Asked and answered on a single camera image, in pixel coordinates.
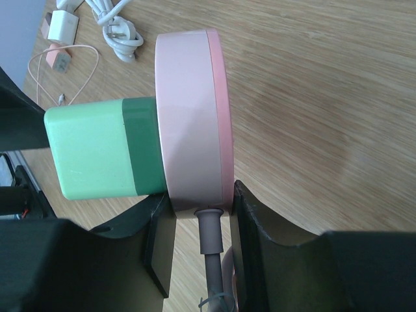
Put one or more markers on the pink small charger plug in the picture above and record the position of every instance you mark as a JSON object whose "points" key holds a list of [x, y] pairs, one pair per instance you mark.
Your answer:
{"points": [[45, 27]]}

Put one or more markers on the tall white charger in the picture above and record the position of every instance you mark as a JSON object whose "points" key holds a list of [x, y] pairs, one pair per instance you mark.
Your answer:
{"points": [[68, 5]]}

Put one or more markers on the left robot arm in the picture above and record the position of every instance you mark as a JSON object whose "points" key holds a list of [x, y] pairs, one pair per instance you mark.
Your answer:
{"points": [[21, 197]]}

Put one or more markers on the white honor charger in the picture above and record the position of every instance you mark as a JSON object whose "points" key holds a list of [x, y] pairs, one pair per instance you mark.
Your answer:
{"points": [[63, 27]]}

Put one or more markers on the pink round power socket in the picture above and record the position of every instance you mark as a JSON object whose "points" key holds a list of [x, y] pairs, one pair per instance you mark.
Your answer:
{"points": [[194, 117]]}

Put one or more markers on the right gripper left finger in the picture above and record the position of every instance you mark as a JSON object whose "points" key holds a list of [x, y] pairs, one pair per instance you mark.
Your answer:
{"points": [[124, 264]]}

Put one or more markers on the green dual usb charger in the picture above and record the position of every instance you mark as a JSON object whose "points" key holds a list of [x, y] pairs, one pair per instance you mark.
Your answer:
{"points": [[106, 149]]}

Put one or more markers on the pink charger with cable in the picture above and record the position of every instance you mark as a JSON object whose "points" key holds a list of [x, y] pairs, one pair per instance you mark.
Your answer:
{"points": [[59, 60]]}

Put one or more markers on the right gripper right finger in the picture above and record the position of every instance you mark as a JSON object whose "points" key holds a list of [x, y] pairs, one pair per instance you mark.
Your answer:
{"points": [[281, 267]]}

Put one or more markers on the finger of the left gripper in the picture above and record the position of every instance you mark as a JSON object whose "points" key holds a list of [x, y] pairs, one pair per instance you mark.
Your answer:
{"points": [[21, 119]]}

